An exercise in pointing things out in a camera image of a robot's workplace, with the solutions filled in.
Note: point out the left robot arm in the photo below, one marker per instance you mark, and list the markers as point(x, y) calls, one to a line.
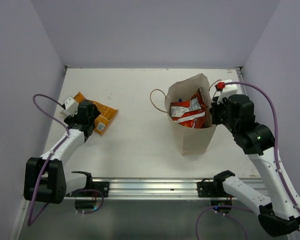
point(45, 178)

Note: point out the aluminium mounting rail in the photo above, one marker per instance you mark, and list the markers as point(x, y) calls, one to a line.
point(153, 189)

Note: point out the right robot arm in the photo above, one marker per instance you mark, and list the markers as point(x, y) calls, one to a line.
point(277, 214)

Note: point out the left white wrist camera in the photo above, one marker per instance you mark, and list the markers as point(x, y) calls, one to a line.
point(70, 107)

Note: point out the black base bracket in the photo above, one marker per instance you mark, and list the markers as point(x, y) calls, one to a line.
point(210, 189)
point(100, 187)

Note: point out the red Doritos bag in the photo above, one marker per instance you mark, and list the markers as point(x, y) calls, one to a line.
point(190, 113)

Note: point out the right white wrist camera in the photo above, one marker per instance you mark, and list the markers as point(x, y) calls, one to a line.
point(224, 89)

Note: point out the left black base bracket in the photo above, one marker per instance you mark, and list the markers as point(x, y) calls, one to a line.
point(100, 187)

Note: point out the orange snack bag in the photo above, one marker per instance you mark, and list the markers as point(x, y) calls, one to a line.
point(107, 114)

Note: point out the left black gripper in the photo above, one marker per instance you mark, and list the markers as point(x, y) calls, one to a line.
point(70, 119)

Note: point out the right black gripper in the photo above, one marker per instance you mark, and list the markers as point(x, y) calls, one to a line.
point(214, 108)

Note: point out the beige paper bag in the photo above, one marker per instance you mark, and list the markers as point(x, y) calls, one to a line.
point(189, 141)

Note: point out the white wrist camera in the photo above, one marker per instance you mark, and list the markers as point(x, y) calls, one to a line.
point(70, 107)
point(224, 89)

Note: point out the right black base bracket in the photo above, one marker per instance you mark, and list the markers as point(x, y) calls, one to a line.
point(210, 189)

